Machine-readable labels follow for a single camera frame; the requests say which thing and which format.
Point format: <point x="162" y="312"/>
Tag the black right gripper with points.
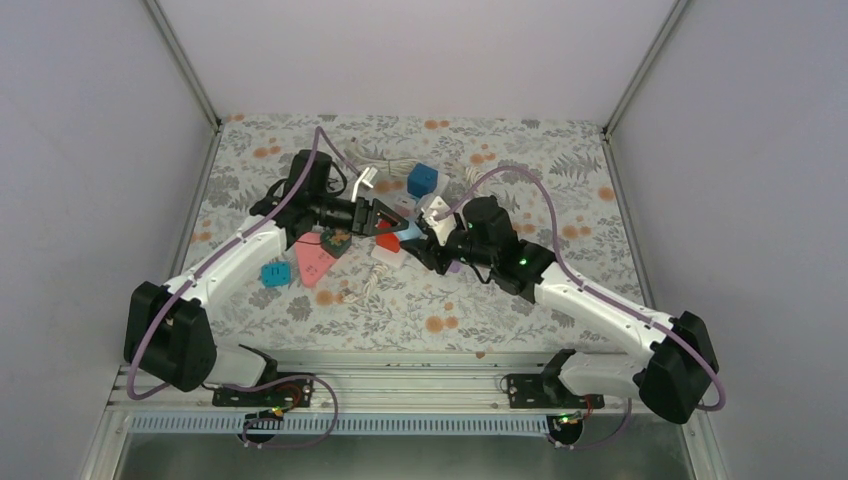
<point x="428" y="255"/>

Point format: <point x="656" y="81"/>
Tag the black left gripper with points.
<point x="364" y="219"/>

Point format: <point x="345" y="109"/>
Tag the red cube socket adapter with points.
<point x="388" y="242"/>

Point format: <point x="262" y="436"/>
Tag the light blue small adapter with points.
<point x="411" y="232"/>

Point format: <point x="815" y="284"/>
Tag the white multicolour power strip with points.
<point x="396" y="260"/>

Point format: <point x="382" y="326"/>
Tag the blue cube socket adapter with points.
<point x="422" y="180"/>

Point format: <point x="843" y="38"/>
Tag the black power adapter with cord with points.
<point x="336" y="182"/>

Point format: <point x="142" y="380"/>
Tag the cyan small socket adapter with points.
<point x="276" y="274"/>

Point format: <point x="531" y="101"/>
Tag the dark green cube adapter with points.
<point x="335" y="242"/>

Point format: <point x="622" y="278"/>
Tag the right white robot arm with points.
<point x="669" y="362"/>

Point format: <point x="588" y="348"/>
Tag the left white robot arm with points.
<point x="169" y="333"/>

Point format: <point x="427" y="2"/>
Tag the pink triangular power strip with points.
<point x="312" y="260"/>

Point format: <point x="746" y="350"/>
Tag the floral patterned table mat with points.
<point x="551" y="176"/>

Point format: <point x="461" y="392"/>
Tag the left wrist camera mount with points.
<point x="364" y="182"/>

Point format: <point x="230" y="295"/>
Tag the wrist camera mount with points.
<point x="364" y="182"/>
<point x="434" y="212"/>

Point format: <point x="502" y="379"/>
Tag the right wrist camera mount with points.
<point x="434" y="212"/>

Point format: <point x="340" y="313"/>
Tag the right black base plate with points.
<point x="530" y="391"/>

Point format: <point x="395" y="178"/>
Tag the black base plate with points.
<point x="530" y="391"/>
<point x="295" y="392"/>

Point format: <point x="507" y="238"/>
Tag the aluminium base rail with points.
<point x="367" y="389"/>

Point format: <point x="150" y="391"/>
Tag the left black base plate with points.
<point x="295" y="392"/>

